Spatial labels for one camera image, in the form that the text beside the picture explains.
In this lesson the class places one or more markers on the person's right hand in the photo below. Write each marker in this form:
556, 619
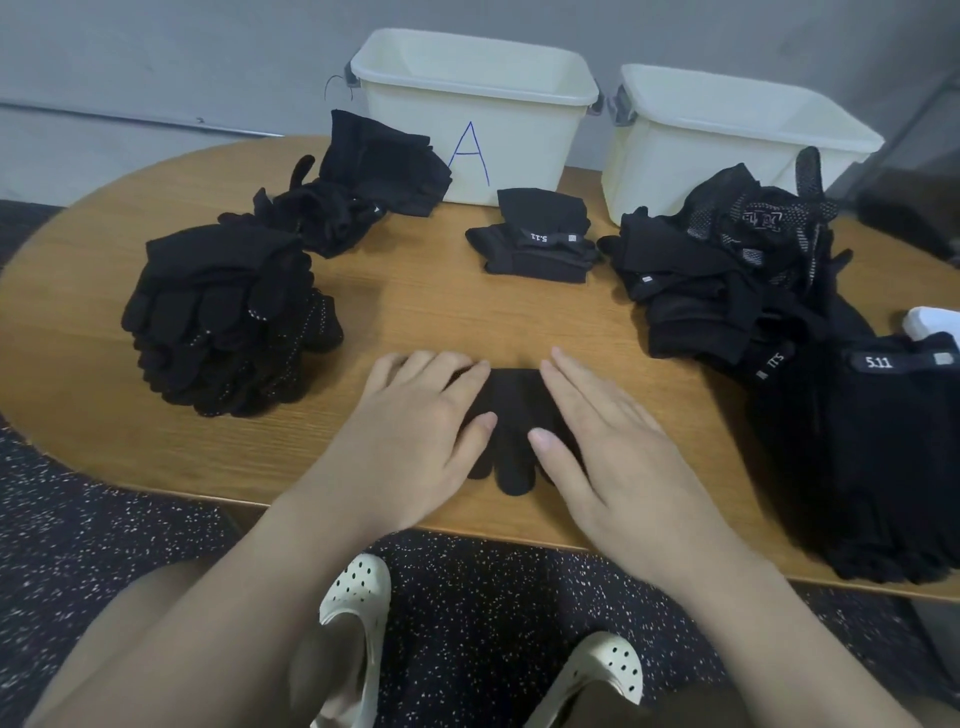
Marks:
638, 488

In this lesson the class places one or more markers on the person's left hand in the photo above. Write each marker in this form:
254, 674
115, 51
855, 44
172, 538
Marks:
405, 450

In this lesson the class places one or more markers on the black dotted glove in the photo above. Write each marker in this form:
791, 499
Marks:
147, 338
228, 402
518, 465
222, 368
273, 312
183, 357
267, 390
252, 255
300, 368
147, 305
188, 267
312, 330
510, 405
263, 357
228, 324
188, 320

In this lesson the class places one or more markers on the black fingerless glove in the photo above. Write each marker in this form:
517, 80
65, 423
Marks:
855, 503
818, 398
900, 413
900, 548
810, 450
930, 480

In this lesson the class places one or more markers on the pile of black gloves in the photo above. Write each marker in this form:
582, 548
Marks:
383, 165
192, 393

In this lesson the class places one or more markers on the stack of black gloves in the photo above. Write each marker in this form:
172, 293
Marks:
158, 372

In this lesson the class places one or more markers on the white plastic bin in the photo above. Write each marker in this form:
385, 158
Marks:
660, 165
405, 143

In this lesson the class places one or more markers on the person's left forearm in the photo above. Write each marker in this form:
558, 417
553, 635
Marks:
180, 630

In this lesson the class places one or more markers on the person's left white shoe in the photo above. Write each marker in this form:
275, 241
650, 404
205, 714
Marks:
357, 593

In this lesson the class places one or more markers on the person's white shoe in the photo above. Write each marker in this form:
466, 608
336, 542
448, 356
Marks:
357, 593
600, 660

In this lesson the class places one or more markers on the person's right white shoe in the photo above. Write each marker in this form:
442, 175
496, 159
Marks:
600, 660

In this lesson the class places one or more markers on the person's left leg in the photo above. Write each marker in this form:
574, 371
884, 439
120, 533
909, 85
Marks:
323, 668

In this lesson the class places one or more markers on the white flat tray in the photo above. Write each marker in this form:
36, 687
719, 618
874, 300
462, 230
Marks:
933, 323

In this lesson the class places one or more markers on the metal rack frame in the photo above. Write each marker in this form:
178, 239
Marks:
915, 195

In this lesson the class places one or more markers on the grey wall pipe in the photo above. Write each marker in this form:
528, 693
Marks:
150, 117

